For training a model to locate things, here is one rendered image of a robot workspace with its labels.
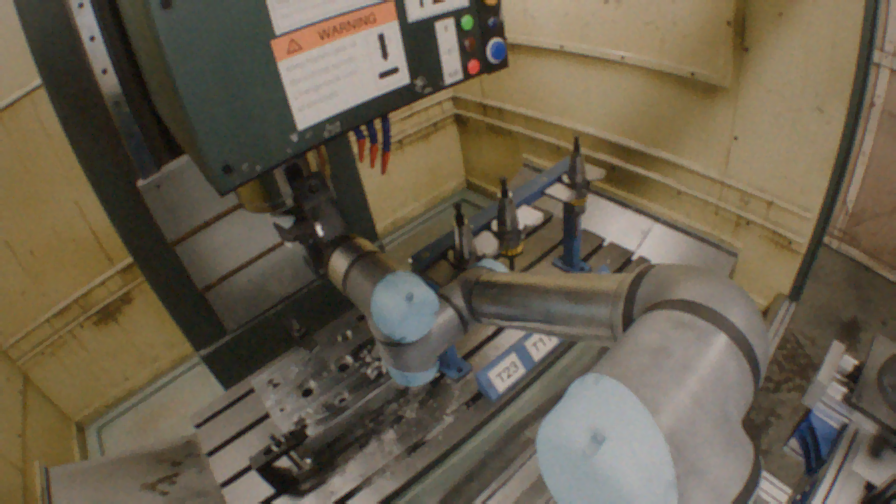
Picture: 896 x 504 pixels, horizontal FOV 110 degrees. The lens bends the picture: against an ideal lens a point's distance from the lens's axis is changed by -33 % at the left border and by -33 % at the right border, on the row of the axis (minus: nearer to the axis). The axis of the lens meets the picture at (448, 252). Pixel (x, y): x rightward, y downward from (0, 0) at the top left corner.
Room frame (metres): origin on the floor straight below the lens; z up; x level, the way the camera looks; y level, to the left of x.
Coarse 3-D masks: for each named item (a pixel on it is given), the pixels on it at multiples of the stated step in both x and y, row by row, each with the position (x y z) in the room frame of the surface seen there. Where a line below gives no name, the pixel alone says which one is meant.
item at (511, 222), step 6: (510, 192) 0.71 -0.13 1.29; (498, 198) 0.71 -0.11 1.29; (504, 198) 0.70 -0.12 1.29; (510, 198) 0.70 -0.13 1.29; (498, 204) 0.71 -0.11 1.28; (504, 204) 0.70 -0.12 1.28; (510, 204) 0.70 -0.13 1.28; (498, 210) 0.70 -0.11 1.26; (504, 210) 0.70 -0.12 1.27; (510, 210) 0.69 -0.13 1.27; (498, 216) 0.70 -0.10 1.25; (504, 216) 0.69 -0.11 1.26; (510, 216) 0.69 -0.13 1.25; (516, 216) 0.70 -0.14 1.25; (498, 222) 0.70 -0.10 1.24; (504, 222) 0.69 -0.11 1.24; (510, 222) 0.69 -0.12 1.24; (516, 222) 0.70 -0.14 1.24; (498, 228) 0.70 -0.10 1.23; (504, 228) 0.69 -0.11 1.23; (510, 228) 0.69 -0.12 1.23
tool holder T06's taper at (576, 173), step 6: (582, 150) 0.82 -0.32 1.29; (570, 156) 0.83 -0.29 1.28; (576, 156) 0.82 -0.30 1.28; (582, 156) 0.82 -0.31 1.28; (570, 162) 0.83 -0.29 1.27; (576, 162) 0.82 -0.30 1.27; (582, 162) 0.82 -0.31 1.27; (570, 168) 0.82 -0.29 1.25; (576, 168) 0.81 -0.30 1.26; (582, 168) 0.81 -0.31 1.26; (570, 174) 0.82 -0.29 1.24; (576, 174) 0.81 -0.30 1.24; (582, 174) 0.81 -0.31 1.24; (570, 180) 0.82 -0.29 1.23; (576, 180) 0.81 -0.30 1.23; (582, 180) 0.81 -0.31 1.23
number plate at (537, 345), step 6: (534, 336) 0.65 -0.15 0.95; (540, 336) 0.65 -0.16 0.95; (546, 336) 0.66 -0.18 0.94; (528, 342) 0.64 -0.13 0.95; (534, 342) 0.64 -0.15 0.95; (540, 342) 0.64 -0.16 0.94; (546, 342) 0.65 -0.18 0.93; (552, 342) 0.65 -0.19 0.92; (528, 348) 0.63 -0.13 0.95; (534, 348) 0.63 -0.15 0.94; (540, 348) 0.63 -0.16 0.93; (546, 348) 0.64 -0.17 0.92; (534, 354) 0.62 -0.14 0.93; (540, 354) 0.62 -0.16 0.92; (534, 360) 0.61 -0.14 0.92
